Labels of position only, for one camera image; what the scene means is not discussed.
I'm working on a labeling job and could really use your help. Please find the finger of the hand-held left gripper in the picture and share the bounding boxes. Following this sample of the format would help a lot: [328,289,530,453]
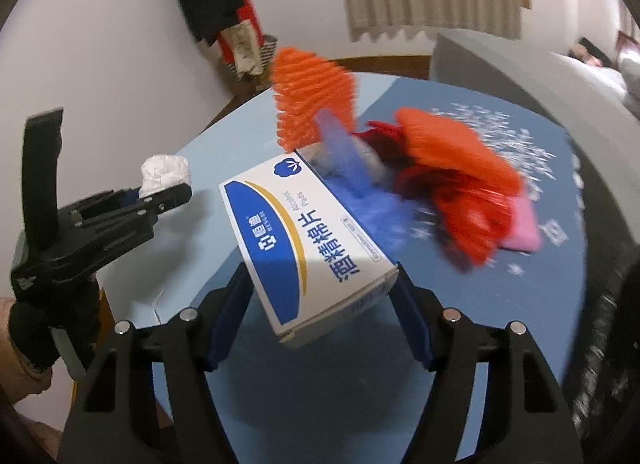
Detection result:
[50,183,194,271]
[74,187,145,219]

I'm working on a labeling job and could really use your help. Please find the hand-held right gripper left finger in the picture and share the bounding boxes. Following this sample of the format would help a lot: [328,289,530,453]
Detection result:
[59,261,256,464]

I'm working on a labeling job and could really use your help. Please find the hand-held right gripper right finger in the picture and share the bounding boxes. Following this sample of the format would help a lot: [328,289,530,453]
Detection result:
[392,261,585,464]

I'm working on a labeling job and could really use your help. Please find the white tissue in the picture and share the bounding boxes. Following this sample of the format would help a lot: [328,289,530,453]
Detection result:
[140,155,192,199]

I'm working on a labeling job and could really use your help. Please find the white and blue cardboard box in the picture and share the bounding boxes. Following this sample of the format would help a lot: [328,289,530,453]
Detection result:
[219,153,401,349]

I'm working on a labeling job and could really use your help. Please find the red foam net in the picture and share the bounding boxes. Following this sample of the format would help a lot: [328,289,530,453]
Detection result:
[431,179,516,272]

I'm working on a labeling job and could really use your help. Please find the orange clothes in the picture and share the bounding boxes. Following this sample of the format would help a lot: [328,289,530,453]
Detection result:
[270,47,358,153]

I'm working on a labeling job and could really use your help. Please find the red knitted cloth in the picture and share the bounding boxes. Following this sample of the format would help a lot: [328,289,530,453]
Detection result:
[366,121,418,195]

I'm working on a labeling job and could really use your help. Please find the black felt basket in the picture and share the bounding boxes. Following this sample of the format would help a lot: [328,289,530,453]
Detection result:
[562,154,640,447]

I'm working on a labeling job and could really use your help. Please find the person's left hand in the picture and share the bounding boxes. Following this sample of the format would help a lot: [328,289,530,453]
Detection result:
[0,297,61,403]

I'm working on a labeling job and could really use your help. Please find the blue mat with tree print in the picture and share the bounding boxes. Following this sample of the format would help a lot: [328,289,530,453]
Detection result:
[207,72,590,464]

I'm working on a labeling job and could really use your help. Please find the blue plastic bag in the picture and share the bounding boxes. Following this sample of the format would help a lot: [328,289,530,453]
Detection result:
[325,179,417,255]

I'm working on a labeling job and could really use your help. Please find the pink sponge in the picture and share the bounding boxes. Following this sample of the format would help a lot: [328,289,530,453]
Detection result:
[500,196,544,253]

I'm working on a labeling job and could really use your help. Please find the striped laundry basket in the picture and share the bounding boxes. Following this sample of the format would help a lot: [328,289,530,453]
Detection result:
[220,34,279,83]

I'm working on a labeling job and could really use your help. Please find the translucent blue plastic strip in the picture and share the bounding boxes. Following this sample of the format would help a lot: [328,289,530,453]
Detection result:
[315,111,377,191]

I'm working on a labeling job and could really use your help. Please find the red orange cloth pile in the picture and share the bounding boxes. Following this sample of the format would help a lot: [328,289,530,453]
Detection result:
[395,108,523,195]

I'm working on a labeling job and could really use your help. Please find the red hanging cloth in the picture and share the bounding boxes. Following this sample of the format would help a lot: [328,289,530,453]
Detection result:
[219,0,264,65]

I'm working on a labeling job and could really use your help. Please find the grey bed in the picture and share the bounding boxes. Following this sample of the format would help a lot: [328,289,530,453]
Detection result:
[430,28,640,267]

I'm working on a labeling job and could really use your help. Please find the pink cloth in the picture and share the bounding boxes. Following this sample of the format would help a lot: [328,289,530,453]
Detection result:
[570,42,603,66]

